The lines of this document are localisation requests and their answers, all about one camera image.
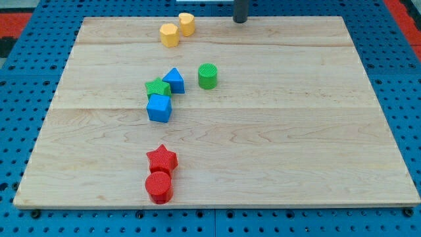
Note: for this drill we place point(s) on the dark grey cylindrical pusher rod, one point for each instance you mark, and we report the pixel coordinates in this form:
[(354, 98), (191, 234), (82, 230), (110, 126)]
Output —
[(240, 11)]

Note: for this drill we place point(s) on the yellow heart block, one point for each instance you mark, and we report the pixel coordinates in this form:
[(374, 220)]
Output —
[(187, 24)]

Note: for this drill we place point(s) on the green star block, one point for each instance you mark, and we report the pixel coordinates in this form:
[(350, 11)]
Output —
[(159, 87)]

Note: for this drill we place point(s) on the red star block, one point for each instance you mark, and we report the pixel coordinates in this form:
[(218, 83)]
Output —
[(162, 160)]

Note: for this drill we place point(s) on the green cylinder block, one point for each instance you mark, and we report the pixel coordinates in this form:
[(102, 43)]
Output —
[(207, 76)]

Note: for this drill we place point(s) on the yellow hexagon block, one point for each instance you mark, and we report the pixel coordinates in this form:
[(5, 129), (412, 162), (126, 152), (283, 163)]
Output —
[(170, 35)]

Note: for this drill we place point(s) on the blue triangle block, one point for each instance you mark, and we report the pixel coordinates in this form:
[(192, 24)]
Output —
[(176, 81)]

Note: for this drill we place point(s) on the light wooden board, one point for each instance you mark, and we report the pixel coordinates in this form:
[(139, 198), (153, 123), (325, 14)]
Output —
[(292, 123)]

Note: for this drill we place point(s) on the blue cube block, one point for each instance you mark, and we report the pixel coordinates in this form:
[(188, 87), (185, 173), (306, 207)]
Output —
[(159, 108)]

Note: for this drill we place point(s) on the red cylinder block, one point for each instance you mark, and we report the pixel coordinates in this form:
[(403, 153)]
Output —
[(159, 187)]

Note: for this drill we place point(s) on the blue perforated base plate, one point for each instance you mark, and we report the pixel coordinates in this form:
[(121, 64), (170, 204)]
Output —
[(33, 68)]

